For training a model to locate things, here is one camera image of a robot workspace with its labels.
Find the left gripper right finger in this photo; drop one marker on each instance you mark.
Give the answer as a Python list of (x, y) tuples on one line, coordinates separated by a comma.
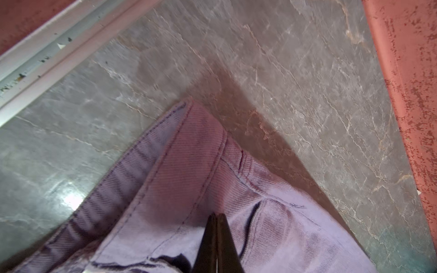
[(228, 260)]

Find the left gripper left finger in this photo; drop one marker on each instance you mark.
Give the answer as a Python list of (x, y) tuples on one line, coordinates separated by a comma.
[(206, 260)]

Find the purple trousers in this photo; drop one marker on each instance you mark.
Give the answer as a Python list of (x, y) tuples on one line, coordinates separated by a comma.
[(150, 211)]

